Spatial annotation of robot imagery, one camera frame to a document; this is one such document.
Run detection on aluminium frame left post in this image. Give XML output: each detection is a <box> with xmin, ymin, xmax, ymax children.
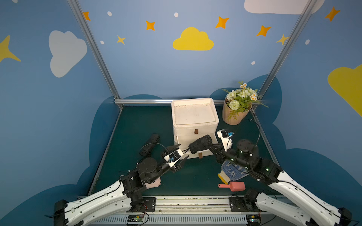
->
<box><xmin>67</xmin><ymin>0</ymin><xmax>120</xmax><ymax>99</ymax></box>

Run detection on aluminium frame back rail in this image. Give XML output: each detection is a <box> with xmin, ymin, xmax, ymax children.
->
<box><xmin>114</xmin><ymin>98</ymin><xmax>264</xmax><ymax>105</ymax></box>

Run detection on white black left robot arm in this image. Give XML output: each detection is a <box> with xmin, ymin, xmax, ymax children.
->
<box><xmin>52</xmin><ymin>145</ymin><xmax>189</xmax><ymax>226</ymax></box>

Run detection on tan ribbed flower pot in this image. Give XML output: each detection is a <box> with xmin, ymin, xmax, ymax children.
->
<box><xmin>222</xmin><ymin>99</ymin><xmax>252</xmax><ymax>125</ymax></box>

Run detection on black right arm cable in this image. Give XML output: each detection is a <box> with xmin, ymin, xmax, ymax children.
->
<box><xmin>245</xmin><ymin>118</ymin><xmax>261</xmax><ymax>146</ymax></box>

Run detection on aluminium frame right post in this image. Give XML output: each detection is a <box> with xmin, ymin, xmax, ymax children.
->
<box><xmin>258</xmin><ymin>0</ymin><xmax>318</xmax><ymax>99</ymax></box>

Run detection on aluminium frame right floor rail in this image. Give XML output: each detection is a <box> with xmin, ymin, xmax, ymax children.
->
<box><xmin>251</xmin><ymin>109</ymin><xmax>280</xmax><ymax>166</ymax></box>

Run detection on aluminium frame post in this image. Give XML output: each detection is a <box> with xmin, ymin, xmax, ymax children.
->
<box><xmin>258</xmin><ymin>0</ymin><xmax>318</xmax><ymax>99</ymax></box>
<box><xmin>67</xmin><ymin>0</ymin><xmax>120</xmax><ymax>99</ymax></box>

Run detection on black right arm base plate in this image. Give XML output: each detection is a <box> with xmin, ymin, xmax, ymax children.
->
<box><xmin>229</xmin><ymin>196</ymin><xmax>260</xmax><ymax>212</ymax></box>

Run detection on white three drawer cabinet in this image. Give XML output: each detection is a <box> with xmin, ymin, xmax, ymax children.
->
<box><xmin>171</xmin><ymin>98</ymin><xmax>219</xmax><ymax>150</ymax></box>

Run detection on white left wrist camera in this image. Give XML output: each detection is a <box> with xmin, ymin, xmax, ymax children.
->
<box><xmin>161</xmin><ymin>149</ymin><xmax>184</xmax><ymax>168</ymax></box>

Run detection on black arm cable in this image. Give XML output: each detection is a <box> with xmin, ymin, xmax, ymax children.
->
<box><xmin>137</xmin><ymin>142</ymin><xmax>170</xmax><ymax>163</ymax></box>
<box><xmin>245</xmin><ymin>118</ymin><xmax>261</xmax><ymax>146</ymax></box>

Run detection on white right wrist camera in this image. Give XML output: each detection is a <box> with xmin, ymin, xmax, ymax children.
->
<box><xmin>217</xmin><ymin>129</ymin><xmax>234</xmax><ymax>152</ymax></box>

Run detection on blue dotted work glove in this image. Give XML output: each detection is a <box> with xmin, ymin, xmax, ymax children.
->
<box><xmin>218</xmin><ymin>161</ymin><xmax>248</xmax><ymax>184</ymax></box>

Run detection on white and green flowers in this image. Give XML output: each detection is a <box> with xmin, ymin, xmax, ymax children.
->
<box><xmin>223</xmin><ymin>82</ymin><xmax>269</xmax><ymax>111</ymax></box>

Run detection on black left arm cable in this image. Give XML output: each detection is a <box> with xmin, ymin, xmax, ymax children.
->
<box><xmin>137</xmin><ymin>142</ymin><xmax>170</xmax><ymax>163</ymax></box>

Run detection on pink plastic scoop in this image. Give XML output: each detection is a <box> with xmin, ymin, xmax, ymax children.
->
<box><xmin>218</xmin><ymin>181</ymin><xmax>246</xmax><ymax>192</ymax></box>

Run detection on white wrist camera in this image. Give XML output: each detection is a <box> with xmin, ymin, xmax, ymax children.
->
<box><xmin>161</xmin><ymin>149</ymin><xmax>184</xmax><ymax>168</ymax></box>
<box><xmin>217</xmin><ymin>129</ymin><xmax>234</xmax><ymax>152</ymax></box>

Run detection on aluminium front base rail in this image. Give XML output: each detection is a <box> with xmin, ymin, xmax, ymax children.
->
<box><xmin>67</xmin><ymin>194</ymin><xmax>316</xmax><ymax>226</ymax></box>

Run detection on white drawer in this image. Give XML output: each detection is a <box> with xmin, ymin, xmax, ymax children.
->
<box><xmin>176</xmin><ymin>132</ymin><xmax>219</xmax><ymax>159</ymax></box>

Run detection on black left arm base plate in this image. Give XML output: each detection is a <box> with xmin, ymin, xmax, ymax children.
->
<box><xmin>129</xmin><ymin>197</ymin><xmax>156</xmax><ymax>213</ymax></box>

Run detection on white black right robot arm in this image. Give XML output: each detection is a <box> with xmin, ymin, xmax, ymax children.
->
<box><xmin>208</xmin><ymin>139</ymin><xmax>353</xmax><ymax>226</ymax></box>

